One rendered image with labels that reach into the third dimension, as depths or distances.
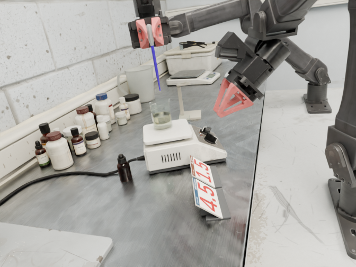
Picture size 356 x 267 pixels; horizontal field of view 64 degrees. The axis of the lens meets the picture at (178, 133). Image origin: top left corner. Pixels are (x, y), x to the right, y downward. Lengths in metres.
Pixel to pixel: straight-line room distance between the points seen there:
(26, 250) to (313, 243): 0.48
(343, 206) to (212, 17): 0.59
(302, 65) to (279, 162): 0.40
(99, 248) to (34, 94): 0.62
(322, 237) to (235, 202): 0.16
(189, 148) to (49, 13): 0.70
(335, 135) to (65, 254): 0.48
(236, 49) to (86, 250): 0.48
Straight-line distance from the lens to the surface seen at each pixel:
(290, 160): 0.73
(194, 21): 0.86
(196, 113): 1.05
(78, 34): 1.24
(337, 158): 0.51
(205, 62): 1.74
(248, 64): 0.64
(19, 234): 0.65
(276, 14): 0.62
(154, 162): 0.69
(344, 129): 0.50
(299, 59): 1.01
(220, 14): 0.89
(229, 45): 0.63
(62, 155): 0.84
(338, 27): 2.10
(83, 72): 1.22
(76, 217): 0.64
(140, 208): 0.61
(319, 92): 1.08
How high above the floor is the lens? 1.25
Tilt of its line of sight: 23 degrees down
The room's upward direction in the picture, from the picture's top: 8 degrees counter-clockwise
